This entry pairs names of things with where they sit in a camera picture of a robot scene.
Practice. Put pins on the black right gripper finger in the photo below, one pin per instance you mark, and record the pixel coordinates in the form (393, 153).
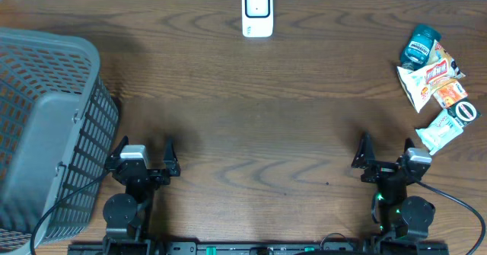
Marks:
(409, 147)
(364, 156)

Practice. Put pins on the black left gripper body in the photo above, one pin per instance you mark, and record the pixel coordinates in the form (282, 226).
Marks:
(155, 178)

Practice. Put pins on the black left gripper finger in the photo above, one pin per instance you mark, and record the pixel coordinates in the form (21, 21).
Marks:
(170, 160)
(114, 159)

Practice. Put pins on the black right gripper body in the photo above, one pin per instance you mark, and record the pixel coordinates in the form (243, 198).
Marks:
(380, 170)

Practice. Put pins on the green wet wipes pack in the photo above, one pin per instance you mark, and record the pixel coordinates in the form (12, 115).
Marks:
(443, 129)

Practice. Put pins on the orange tissue pack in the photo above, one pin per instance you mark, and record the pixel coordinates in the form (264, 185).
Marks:
(449, 94)

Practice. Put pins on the dark green round-logo packet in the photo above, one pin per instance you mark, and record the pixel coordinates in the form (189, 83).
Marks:
(463, 112)

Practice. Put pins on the yellow snack bag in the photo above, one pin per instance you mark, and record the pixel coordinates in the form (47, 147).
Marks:
(421, 84)

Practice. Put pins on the blue clear plastic bottle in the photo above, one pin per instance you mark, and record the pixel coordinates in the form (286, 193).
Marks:
(416, 53)

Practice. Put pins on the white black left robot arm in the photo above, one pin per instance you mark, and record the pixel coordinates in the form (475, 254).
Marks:
(128, 214)

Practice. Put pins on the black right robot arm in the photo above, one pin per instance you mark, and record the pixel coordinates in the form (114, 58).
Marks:
(403, 219)

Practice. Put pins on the white barcode scanner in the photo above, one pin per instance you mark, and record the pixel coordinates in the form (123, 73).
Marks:
(257, 18)

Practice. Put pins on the grey plastic basket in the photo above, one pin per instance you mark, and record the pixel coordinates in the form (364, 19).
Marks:
(58, 123)

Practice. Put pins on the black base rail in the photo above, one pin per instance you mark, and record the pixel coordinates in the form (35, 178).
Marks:
(333, 246)

